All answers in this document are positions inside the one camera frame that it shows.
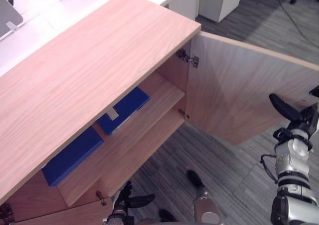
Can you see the white divider bracket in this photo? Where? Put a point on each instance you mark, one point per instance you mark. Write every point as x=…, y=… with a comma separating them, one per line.
x=12, y=26

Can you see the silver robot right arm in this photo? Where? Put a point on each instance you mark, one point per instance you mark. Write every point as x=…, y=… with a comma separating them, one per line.
x=291, y=175

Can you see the wooden cabinet shelf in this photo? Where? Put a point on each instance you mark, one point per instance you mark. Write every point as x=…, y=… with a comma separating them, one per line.
x=139, y=127

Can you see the white office desk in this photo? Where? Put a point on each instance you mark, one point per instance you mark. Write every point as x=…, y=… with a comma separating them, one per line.
x=49, y=18

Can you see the blue folder with white label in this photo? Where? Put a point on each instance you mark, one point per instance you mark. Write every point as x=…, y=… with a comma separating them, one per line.
x=127, y=110

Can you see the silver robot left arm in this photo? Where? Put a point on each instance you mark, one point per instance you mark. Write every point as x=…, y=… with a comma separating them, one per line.
x=119, y=218

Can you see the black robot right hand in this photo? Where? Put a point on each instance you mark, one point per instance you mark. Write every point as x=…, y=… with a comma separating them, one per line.
x=296, y=112

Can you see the metal door hinge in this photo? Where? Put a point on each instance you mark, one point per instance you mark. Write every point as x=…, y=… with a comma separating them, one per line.
x=184, y=113
x=188, y=57
x=101, y=197
x=6, y=212

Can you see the white drawer pedestal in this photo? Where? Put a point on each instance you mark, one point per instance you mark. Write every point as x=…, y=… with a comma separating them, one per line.
x=220, y=0

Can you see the silver robot right leg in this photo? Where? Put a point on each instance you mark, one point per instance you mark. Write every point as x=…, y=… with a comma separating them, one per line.
x=203, y=200

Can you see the wooden cabinet door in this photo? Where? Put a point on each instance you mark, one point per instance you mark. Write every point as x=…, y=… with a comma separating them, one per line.
x=239, y=90
x=67, y=216

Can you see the grey desk divider panel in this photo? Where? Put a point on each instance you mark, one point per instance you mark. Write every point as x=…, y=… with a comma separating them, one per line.
x=8, y=18

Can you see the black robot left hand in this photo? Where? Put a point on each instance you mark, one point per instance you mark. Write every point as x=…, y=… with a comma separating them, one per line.
x=127, y=200

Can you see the light wooden cabinet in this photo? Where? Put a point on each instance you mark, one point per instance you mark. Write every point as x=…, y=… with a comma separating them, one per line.
x=94, y=60

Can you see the plain blue folder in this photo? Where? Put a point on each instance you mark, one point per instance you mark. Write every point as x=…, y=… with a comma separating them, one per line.
x=72, y=155

